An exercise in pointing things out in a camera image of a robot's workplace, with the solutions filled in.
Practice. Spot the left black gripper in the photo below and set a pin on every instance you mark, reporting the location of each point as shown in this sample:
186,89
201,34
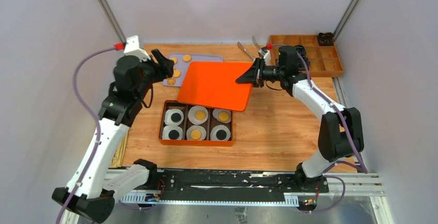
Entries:
165,65

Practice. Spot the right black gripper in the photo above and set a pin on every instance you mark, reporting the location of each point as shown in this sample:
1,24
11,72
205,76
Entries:
254,75

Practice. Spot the lavender cookie tray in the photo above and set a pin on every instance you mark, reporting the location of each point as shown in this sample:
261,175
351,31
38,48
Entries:
183,66

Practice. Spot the round yellow biscuit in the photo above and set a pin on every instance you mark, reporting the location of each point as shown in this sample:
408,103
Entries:
196,134
177,73
174,59
187,58

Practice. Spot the orange box lid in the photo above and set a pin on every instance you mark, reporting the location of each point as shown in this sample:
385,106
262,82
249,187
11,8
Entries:
213,84

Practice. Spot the black sandwich cookie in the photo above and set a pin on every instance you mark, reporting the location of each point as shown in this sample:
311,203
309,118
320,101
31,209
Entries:
174,134
221,135
176,118

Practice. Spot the round yellow biscuit cup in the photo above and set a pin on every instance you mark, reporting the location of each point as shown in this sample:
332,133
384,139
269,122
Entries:
223,116

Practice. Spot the round yellow biscuit boxed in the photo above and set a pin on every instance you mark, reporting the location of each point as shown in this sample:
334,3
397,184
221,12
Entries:
200,115

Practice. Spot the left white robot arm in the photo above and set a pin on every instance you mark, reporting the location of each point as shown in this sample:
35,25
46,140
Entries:
87,193

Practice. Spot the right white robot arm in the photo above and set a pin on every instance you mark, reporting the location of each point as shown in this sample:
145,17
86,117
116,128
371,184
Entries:
341,132

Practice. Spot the flower butter cookie lower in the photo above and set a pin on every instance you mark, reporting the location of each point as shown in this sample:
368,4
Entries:
171,81

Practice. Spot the rolled dark fabric right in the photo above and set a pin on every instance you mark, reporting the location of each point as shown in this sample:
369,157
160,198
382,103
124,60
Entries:
303,63

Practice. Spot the rolled dark fabric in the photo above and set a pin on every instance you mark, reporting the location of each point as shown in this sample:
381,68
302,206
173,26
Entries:
301,50
303,63

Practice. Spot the white paper cup back-left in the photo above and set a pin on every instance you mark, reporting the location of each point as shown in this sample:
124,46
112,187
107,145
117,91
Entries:
167,120

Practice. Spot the white paper cup back-right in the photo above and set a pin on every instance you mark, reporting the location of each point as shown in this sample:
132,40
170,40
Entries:
216,111

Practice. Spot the rolled dark fabric top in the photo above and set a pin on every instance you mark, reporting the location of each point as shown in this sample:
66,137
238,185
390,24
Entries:
301,50

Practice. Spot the white paper cup back-middle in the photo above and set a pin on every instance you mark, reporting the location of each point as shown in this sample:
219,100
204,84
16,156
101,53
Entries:
191,115

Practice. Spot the orange compartment box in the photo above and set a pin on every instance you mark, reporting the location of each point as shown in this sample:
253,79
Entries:
208,125

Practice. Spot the white paper cup front-left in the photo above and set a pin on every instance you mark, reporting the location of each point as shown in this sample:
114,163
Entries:
167,128

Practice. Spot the white paper cup front-right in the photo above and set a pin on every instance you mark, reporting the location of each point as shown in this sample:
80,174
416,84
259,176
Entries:
219,127

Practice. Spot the wooden compartment organizer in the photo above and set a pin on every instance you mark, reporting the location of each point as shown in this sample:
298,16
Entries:
324,60

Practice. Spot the white paper cup front-middle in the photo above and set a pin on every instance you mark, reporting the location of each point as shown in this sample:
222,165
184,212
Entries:
196,127

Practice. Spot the black object in corner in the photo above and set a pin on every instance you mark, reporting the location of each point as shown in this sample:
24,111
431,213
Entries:
325,39

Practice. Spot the yellow cloth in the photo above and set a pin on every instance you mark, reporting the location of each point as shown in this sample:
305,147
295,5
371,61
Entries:
118,156

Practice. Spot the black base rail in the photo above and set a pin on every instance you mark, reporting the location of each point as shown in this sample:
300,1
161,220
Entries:
229,186

